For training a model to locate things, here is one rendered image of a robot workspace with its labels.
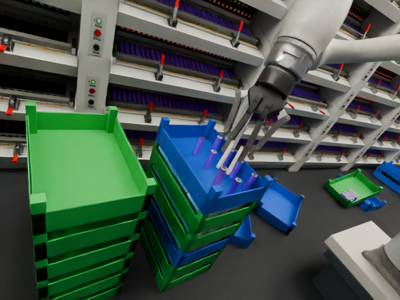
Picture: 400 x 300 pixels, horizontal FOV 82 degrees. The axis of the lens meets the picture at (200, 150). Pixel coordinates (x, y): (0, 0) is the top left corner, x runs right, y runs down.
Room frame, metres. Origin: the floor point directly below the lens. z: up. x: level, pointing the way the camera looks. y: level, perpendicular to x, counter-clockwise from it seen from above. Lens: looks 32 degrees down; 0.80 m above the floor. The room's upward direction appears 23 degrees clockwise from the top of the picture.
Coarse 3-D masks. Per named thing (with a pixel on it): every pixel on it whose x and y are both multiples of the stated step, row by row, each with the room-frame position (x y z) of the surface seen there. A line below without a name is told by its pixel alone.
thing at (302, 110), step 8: (312, 88) 1.59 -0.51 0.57; (320, 96) 1.60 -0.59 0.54; (328, 96) 1.56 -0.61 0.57; (296, 104) 1.34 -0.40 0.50; (328, 104) 1.53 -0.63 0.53; (288, 112) 1.30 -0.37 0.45; (296, 112) 1.33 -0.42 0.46; (304, 112) 1.36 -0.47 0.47; (312, 112) 1.39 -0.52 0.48; (320, 112) 1.44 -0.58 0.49; (328, 112) 1.50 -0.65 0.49
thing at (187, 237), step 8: (152, 168) 0.58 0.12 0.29; (152, 176) 0.55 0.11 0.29; (160, 184) 0.58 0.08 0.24; (160, 192) 0.51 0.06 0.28; (160, 200) 0.50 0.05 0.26; (168, 200) 0.53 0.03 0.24; (168, 208) 0.46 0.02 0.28; (168, 216) 0.45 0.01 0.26; (176, 216) 0.43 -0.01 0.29; (176, 224) 0.42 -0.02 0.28; (232, 224) 0.51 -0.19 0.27; (240, 224) 0.51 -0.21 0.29; (176, 232) 0.41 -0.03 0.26; (184, 232) 0.40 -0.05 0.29; (216, 232) 0.44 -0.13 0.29; (224, 232) 0.47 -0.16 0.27; (232, 232) 0.50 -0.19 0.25; (184, 240) 0.39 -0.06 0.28; (192, 240) 0.38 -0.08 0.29; (200, 240) 0.41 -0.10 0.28; (208, 240) 0.43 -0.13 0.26; (184, 248) 0.38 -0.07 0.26; (192, 248) 0.40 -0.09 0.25
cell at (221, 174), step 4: (220, 168) 0.42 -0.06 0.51; (224, 168) 0.42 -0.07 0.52; (220, 172) 0.41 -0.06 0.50; (224, 172) 0.41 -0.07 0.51; (216, 176) 0.42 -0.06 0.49; (220, 176) 0.41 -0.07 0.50; (216, 180) 0.41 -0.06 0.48; (220, 180) 0.41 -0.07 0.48; (212, 184) 0.42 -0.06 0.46; (216, 184) 0.41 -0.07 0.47; (220, 184) 0.42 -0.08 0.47
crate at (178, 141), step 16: (160, 128) 0.58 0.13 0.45; (176, 128) 0.63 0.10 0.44; (192, 128) 0.67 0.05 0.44; (208, 128) 0.71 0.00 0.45; (160, 144) 0.56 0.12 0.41; (176, 144) 0.60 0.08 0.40; (192, 144) 0.64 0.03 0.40; (208, 144) 0.68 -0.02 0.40; (176, 160) 0.49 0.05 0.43; (192, 160) 0.56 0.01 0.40; (192, 176) 0.44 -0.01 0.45; (208, 176) 0.52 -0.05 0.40; (224, 176) 0.55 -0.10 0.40; (240, 176) 0.58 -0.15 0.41; (192, 192) 0.42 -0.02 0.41; (208, 192) 0.39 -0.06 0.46; (224, 192) 0.48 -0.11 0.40; (240, 192) 0.44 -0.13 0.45; (256, 192) 0.49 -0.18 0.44; (208, 208) 0.38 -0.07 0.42; (224, 208) 0.42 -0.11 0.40
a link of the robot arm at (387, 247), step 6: (390, 240) 0.69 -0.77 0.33; (396, 240) 0.67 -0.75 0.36; (384, 246) 0.69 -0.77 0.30; (390, 246) 0.66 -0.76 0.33; (396, 246) 0.65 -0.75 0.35; (390, 252) 0.64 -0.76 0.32; (396, 252) 0.63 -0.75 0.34; (390, 258) 0.63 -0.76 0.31; (396, 258) 0.62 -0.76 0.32; (396, 264) 0.61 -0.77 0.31
